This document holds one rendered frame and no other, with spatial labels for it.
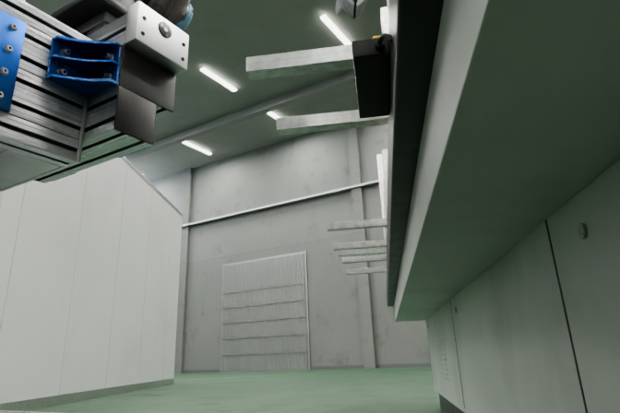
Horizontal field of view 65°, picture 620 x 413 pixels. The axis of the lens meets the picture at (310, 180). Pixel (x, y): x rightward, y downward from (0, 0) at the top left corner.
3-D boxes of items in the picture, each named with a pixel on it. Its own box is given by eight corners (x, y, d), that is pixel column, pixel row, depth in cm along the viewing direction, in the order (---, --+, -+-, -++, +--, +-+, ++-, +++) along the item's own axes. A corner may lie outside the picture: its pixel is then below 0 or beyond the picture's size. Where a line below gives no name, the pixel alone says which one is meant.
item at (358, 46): (351, 45, 55) (348, 12, 56) (360, 129, 75) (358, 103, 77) (395, 40, 54) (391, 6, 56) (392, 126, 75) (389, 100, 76)
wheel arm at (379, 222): (327, 231, 200) (327, 221, 202) (327, 233, 203) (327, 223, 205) (434, 223, 195) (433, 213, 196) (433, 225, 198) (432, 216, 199)
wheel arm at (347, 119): (276, 133, 106) (276, 115, 108) (279, 139, 110) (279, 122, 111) (479, 112, 101) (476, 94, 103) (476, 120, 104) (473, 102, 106)
